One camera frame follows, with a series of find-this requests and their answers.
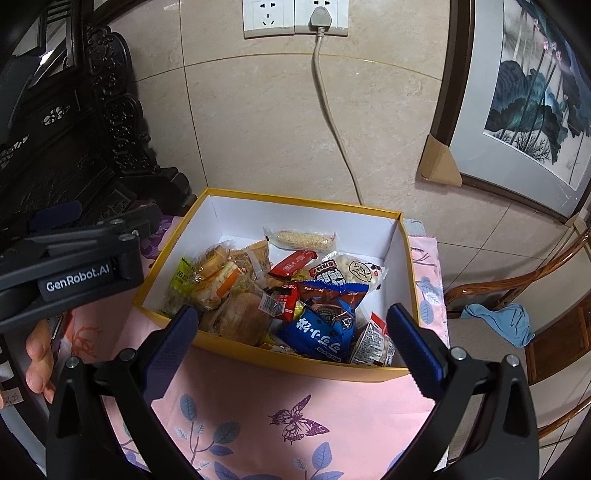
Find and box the pink floral tablecloth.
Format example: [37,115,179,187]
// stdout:
[69,215,451,480]

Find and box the brown bread packet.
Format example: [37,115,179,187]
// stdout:
[201,291,278,347]

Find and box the person's left hand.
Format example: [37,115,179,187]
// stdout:
[24,320,58,404]

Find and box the yellow cardboard box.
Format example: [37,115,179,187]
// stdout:
[133,187,448,385]

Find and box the dark carved wooden furniture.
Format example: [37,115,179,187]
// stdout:
[0,0,199,250]

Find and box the small red snack packet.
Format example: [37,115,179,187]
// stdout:
[270,284,303,322]

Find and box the yellow green snack packet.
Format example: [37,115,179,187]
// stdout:
[159,256,199,319]

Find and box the white wall socket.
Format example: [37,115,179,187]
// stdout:
[242,0,296,39]
[294,0,350,38]

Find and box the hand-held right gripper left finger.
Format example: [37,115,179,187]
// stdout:
[45,305,200,480]

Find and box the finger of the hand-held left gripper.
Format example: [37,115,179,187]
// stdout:
[0,203,163,267]
[25,202,85,232]

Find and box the beige brown snack packet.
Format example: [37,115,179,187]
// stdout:
[228,240,273,289]

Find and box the framed lotus painting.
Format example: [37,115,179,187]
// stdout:
[429,0,591,224]

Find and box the wooden chair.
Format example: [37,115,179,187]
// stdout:
[443,226,591,444]

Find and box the white black cartoon packet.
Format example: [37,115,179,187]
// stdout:
[308,251,387,291]

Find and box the grey power cable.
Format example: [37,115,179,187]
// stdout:
[311,25,363,206]

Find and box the blue cloth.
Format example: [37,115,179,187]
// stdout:
[461,302,536,349]

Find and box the blue cookie packet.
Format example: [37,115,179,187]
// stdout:
[276,307,357,361]

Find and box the grey power plug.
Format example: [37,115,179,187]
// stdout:
[309,4,331,32]

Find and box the clear sesame bar packet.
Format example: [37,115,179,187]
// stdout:
[263,226,340,254]

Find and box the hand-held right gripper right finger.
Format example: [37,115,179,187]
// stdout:
[386,303,540,480]

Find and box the cardboard corner protector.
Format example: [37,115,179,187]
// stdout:
[417,133,464,186]

